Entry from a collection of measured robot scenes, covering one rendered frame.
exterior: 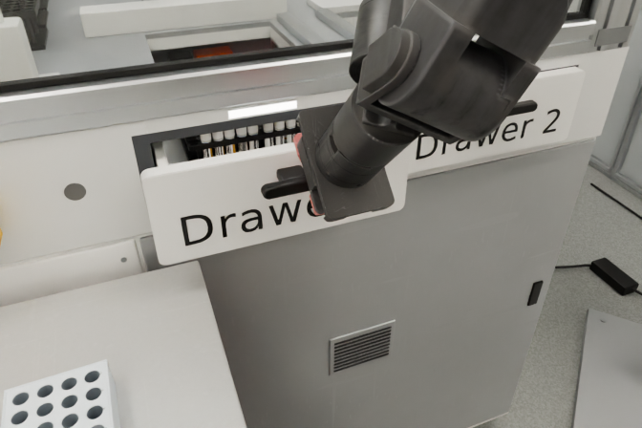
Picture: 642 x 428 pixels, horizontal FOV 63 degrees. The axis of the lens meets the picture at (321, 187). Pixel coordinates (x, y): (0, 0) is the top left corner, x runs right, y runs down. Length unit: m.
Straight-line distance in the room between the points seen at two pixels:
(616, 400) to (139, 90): 1.35
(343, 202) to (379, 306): 0.45
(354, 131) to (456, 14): 0.11
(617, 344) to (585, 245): 0.49
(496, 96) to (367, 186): 0.17
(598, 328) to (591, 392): 0.24
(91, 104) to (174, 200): 0.13
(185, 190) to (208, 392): 0.19
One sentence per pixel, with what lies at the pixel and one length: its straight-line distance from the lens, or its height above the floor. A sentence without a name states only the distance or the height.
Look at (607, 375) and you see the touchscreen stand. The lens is 1.63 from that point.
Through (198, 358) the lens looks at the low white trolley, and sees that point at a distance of 0.57.
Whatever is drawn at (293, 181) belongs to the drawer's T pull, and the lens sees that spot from 0.52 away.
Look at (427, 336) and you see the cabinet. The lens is 1.01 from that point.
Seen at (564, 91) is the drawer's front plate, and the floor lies 0.90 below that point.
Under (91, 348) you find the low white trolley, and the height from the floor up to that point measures 0.76.
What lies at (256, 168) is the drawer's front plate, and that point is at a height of 0.92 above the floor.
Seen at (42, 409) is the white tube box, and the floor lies 0.79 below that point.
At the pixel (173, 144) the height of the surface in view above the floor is 0.84.
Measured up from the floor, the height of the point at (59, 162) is 0.91.
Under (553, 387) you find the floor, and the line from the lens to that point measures 1.60.
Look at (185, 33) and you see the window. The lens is 0.59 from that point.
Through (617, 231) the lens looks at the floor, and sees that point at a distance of 2.23.
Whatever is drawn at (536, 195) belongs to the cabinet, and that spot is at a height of 0.71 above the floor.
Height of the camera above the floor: 1.19
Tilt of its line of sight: 33 degrees down
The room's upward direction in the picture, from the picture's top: straight up
